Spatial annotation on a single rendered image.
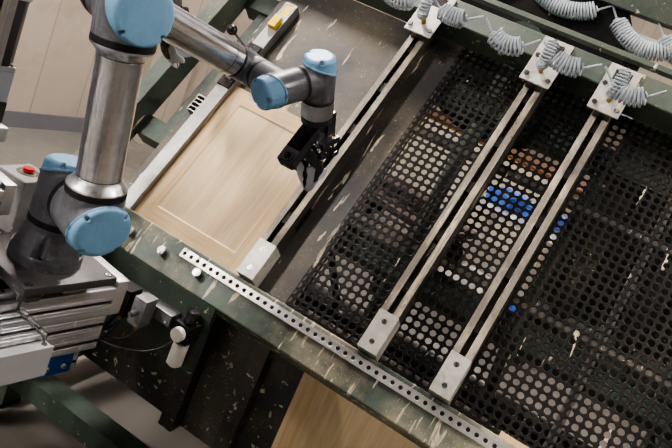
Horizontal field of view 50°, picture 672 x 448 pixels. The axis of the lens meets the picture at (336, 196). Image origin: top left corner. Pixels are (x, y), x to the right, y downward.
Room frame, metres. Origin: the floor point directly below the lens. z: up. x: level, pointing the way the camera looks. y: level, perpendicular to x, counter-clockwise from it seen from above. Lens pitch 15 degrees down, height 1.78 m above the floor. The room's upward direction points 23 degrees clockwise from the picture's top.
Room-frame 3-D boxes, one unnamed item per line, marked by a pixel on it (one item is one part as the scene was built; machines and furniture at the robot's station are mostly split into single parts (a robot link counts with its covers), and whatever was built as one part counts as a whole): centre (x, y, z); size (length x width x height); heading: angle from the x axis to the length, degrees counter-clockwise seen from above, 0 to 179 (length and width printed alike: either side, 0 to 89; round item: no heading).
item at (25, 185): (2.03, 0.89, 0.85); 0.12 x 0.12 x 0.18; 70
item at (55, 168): (1.38, 0.52, 1.20); 0.13 x 0.12 x 0.14; 46
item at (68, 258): (1.39, 0.52, 1.09); 0.15 x 0.15 x 0.10
